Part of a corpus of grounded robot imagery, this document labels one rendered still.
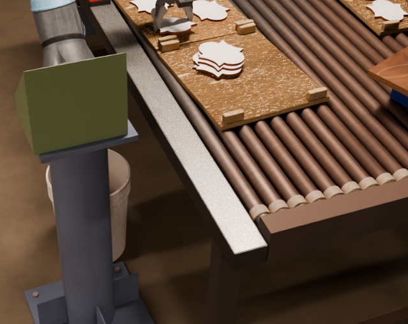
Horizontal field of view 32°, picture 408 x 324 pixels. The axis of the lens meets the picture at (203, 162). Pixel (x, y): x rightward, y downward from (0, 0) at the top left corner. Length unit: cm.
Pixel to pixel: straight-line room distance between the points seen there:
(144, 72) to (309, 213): 73
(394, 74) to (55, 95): 89
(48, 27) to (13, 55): 208
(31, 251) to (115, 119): 107
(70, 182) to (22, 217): 96
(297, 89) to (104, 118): 55
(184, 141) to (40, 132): 37
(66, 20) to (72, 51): 9
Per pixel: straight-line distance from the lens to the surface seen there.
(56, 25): 192
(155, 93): 204
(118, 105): 189
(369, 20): 248
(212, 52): 213
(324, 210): 166
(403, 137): 200
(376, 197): 173
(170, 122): 193
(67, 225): 220
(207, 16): 237
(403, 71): 203
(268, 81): 208
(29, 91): 179
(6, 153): 332
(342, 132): 196
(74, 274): 235
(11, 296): 273
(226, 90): 203
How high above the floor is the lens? 207
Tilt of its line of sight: 40 degrees down
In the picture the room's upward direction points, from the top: 4 degrees clockwise
